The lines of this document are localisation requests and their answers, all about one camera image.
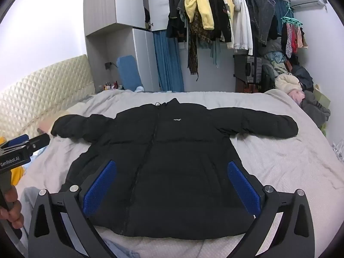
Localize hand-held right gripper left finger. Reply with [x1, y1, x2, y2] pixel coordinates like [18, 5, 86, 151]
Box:
[28, 160, 119, 258]

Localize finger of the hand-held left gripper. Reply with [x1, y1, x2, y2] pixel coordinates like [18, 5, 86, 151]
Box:
[7, 134, 51, 154]

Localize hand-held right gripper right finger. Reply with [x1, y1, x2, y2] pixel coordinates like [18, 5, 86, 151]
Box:
[227, 161, 315, 258]

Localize black puffer jacket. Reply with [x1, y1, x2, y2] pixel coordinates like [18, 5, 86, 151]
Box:
[51, 98, 299, 240]

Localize pile of mixed clothes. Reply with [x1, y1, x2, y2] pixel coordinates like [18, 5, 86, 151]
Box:
[262, 43, 315, 97]

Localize person's left hand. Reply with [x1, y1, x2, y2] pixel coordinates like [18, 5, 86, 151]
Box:
[0, 186, 25, 229]

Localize yellow cloth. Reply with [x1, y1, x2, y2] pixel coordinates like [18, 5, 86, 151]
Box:
[0, 137, 25, 186]

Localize pale pink pillow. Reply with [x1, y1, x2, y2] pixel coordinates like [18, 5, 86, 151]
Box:
[36, 118, 58, 135]

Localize bed with grey sheet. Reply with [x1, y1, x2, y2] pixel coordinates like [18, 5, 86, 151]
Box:
[19, 89, 344, 258]

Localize cream quilted headboard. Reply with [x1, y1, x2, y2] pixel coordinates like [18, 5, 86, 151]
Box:
[0, 54, 95, 140]

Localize small bedside bottles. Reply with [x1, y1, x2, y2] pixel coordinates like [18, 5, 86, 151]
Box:
[103, 80, 125, 90]

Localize pink garment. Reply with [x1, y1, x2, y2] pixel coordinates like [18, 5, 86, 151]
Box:
[289, 90, 306, 104]

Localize grey crumpled garment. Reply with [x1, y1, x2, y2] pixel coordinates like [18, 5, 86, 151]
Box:
[301, 90, 331, 129]

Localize cream plush jacket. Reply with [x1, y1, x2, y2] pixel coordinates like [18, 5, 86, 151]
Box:
[275, 73, 303, 94]

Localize black grey luggage bag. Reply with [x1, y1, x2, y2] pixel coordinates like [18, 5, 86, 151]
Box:
[233, 54, 264, 93]

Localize pale green box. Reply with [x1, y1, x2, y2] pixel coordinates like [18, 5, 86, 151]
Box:
[313, 84, 332, 108]

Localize teal hanging scarf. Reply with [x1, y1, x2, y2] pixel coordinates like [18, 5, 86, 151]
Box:
[210, 41, 222, 68]

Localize blue curtain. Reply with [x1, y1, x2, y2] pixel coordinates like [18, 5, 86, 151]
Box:
[153, 30, 185, 92]

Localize hanging colourful socks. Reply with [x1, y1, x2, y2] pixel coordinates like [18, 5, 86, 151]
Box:
[281, 23, 309, 58]

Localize white hoodie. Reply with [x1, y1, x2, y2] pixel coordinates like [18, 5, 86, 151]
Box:
[232, 0, 253, 55]

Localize grey wardrobe cabinet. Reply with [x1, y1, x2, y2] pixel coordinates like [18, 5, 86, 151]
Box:
[83, 0, 170, 93]

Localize teal clip drying hanger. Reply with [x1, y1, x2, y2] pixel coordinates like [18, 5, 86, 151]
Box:
[281, 1, 304, 26]

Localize black hanging jacket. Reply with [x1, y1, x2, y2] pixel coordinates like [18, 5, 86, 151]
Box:
[208, 0, 233, 43]

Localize dark grey coat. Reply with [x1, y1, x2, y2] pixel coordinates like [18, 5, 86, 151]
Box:
[239, 0, 278, 45]

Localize yellow fleece jacket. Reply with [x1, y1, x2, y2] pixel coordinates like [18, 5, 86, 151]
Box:
[183, 0, 215, 31]

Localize black hanging coat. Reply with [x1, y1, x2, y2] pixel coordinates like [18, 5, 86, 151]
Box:
[165, 0, 189, 43]

